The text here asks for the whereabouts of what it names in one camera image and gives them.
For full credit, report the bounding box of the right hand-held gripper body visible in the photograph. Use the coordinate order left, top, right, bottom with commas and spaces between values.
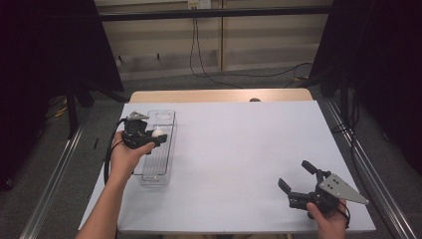
287, 168, 370, 220

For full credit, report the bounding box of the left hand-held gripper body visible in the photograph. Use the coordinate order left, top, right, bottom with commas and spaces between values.
120, 111, 157, 155

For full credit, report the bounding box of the clear plastic container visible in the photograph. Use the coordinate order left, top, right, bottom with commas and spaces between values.
132, 109, 178, 187

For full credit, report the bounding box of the person's left hand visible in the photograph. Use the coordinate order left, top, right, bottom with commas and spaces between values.
108, 130, 156, 183

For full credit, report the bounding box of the person's right hand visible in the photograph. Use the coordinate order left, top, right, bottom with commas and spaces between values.
306, 198, 349, 239

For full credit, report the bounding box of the wooden table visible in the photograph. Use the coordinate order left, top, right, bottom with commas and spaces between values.
128, 88, 315, 105

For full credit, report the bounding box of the white table board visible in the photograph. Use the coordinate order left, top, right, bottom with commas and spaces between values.
78, 101, 377, 234

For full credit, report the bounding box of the black metal stand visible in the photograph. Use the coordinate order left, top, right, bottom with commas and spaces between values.
65, 84, 82, 140
338, 71, 351, 128

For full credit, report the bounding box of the black curtain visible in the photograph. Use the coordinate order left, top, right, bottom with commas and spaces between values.
308, 0, 422, 175
0, 0, 124, 192

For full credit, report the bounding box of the black horizontal bar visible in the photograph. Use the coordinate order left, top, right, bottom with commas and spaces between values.
99, 5, 333, 23

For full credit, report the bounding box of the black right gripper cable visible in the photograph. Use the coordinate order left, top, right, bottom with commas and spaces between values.
336, 200, 352, 231

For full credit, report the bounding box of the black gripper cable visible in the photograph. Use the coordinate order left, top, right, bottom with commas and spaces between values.
103, 118, 129, 185
336, 200, 352, 231

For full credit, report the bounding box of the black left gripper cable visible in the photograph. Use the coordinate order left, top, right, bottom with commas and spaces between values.
103, 118, 129, 185

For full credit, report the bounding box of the metal floor rail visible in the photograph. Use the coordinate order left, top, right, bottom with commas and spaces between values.
322, 99, 420, 239
19, 109, 93, 239

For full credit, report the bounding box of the yellow cable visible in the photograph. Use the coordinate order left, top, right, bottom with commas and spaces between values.
49, 103, 70, 120

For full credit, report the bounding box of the black hanging wall cable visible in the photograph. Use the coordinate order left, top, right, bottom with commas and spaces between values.
189, 17, 245, 90

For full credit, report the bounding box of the black floor cable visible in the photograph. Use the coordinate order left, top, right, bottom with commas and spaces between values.
198, 62, 315, 80

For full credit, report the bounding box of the white wall socket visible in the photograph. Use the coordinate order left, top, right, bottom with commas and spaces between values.
187, 0, 213, 10

